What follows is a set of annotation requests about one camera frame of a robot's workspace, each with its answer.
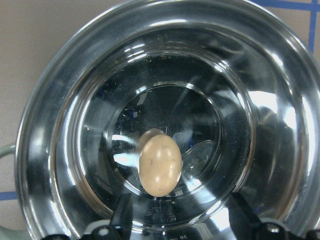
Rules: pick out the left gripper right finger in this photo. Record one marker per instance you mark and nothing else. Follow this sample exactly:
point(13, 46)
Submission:
point(246, 225)

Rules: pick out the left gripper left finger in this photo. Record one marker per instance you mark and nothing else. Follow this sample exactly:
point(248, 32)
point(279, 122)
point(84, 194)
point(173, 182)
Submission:
point(118, 227)

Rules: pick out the beige egg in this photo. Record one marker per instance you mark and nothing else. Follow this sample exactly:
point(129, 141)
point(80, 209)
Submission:
point(160, 165)

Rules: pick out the pale green cooking pot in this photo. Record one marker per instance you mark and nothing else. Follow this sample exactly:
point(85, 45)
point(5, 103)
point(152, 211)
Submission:
point(227, 80)

